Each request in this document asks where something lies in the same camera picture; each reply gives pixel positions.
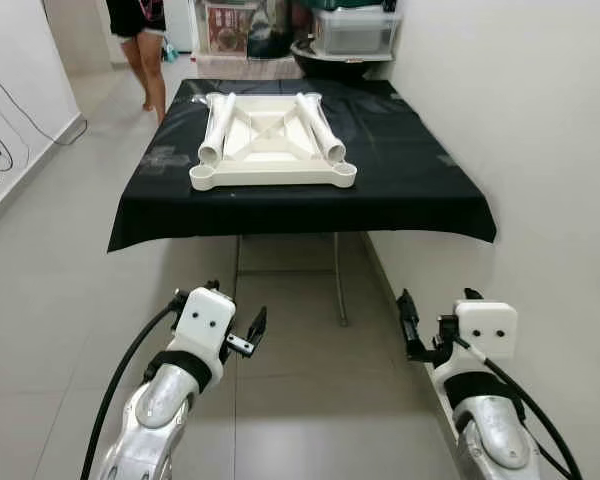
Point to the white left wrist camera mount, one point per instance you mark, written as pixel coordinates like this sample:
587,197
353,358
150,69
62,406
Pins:
202,318

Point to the white plastic table leg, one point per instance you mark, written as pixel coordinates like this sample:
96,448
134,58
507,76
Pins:
218,130
320,125

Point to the red printed box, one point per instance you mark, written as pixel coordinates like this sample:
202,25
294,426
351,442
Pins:
227,30

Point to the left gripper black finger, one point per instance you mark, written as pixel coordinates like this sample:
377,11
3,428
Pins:
257,325
213,286

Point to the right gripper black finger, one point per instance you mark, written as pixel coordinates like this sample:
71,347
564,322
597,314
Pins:
473,295
409,325

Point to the clear plastic storage box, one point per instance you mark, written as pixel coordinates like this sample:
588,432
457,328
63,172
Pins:
358,35

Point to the black bag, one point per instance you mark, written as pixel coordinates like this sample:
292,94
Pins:
275,40

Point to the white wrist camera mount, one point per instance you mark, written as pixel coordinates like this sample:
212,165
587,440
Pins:
202,318
487,330

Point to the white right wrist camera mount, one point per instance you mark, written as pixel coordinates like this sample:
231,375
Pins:
487,330

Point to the white plastic table top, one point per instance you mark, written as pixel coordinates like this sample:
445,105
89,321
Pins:
270,140

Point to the black tablecloth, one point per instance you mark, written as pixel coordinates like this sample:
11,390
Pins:
400,190

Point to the person in black shorts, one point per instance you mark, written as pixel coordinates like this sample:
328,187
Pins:
132,15

